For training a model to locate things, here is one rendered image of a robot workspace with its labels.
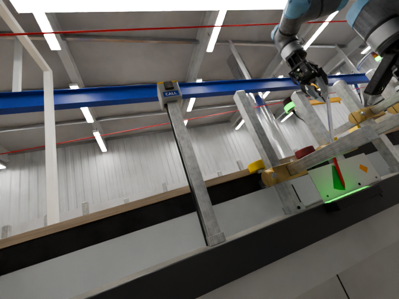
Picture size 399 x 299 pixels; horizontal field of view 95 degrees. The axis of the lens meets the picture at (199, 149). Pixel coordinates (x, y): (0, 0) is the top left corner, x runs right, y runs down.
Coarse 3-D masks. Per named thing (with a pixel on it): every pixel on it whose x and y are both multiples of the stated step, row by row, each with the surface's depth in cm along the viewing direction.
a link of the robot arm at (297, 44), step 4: (296, 40) 69; (288, 44) 69; (292, 44) 68; (296, 44) 68; (300, 44) 68; (284, 48) 70; (288, 48) 69; (292, 48) 68; (296, 48) 68; (300, 48) 68; (304, 48) 68; (284, 52) 71; (288, 52) 69; (284, 56) 71; (284, 60) 72
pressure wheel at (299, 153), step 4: (304, 148) 79; (308, 148) 79; (312, 148) 79; (296, 152) 82; (300, 152) 80; (304, 152) 79; (308, 152) 78; (296, 156) 83; (300, 156) 80; (304, 156) 79; (312, 168) 80
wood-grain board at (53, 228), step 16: (288, 160) 84; (224, 176) 75; (240, 176) 77; (176, 192) 70; (112, 208) 64; (128, 208) 65; (64, 224) 59; (80, 224) 60; (0, 240) 55; (16, 240) 56
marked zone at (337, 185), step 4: (332, 168) 60; (332, 172) 60; (336, 172) 60; (332, 176) 59; (336, 176) 59; (336, 180) 59; (336, 184) 58; (340, 184) 58; (336, 188) 57; (340, 188) 58; (344, 188) 58
